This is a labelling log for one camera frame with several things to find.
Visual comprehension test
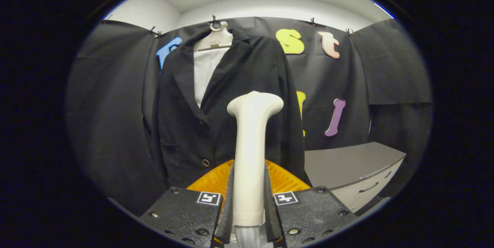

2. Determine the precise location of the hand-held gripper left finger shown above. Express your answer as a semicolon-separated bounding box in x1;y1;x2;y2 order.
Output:
139;159;235;248

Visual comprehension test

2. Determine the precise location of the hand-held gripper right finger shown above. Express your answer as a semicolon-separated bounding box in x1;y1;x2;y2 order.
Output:
264;159;357;248

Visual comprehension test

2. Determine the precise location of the white garment steamer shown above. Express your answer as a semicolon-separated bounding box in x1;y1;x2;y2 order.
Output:
227;91;284;248

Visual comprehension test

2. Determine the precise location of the black suit jacket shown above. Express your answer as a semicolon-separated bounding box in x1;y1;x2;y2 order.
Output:
143;28;311;189

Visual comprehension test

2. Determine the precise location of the grey cabinet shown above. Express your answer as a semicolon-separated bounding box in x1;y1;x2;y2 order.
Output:
304;142;407;214

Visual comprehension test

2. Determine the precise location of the black backdrop cloth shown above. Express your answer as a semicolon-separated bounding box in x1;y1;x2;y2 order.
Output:
66;16;433;217

